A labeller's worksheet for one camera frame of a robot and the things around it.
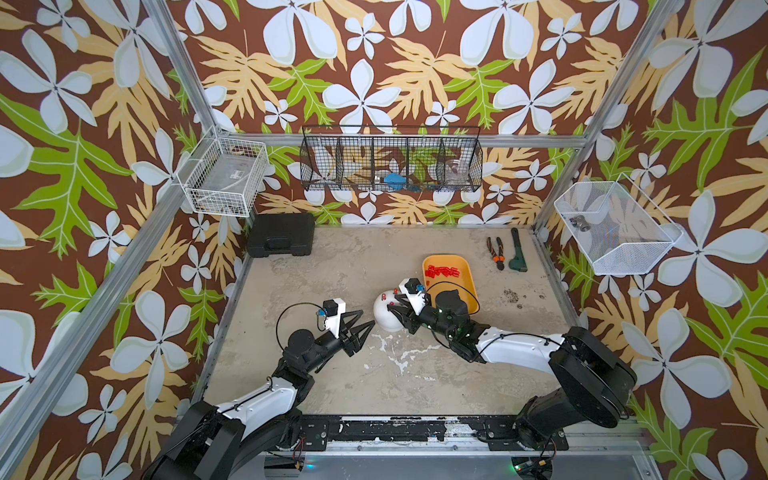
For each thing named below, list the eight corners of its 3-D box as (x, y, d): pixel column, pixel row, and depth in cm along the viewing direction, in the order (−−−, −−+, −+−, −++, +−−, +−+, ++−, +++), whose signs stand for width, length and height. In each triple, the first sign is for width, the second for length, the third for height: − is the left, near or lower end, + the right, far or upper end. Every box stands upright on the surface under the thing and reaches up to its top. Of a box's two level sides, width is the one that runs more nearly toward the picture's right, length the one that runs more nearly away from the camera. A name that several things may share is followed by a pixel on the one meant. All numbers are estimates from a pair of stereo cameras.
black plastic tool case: (245, 258, 113) (238, 246, 107) (259, 222, 125) (253, 210, 120) (310, 258, 113) (307, 247, 108) (317, 222, 125) (315, 210, 120)
